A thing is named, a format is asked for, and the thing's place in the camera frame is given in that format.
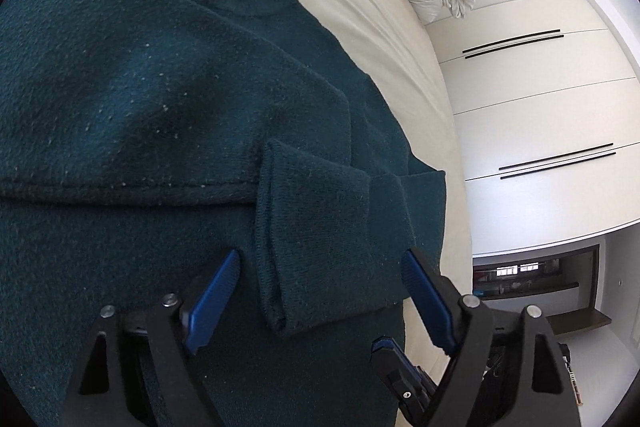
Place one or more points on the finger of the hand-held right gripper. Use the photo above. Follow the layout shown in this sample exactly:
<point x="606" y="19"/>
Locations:
<point x="400" y="377"/>

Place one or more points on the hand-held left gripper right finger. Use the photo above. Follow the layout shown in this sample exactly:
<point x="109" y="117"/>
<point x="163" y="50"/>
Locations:
<point x="427" y="294"/>

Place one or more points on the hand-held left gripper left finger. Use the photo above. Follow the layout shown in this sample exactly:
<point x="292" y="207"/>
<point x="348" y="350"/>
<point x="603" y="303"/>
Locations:
<point x="212" y="294"/>

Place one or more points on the dark teal knit sweater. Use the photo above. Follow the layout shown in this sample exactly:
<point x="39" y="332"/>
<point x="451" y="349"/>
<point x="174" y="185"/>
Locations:
<point x="165" y="147"/>

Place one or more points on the dark wooden shelf unit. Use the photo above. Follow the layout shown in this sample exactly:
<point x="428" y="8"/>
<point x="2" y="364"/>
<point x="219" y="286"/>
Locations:
<point x="545" y="282"/>

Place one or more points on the white wardrobe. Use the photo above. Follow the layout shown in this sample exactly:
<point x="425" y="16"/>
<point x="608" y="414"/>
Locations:
<point x="540" y="117"/>

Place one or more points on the bed with cream sheet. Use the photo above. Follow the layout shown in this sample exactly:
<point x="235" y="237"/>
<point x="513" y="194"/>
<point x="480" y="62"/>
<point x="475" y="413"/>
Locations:
<point x="380" y="32"/>

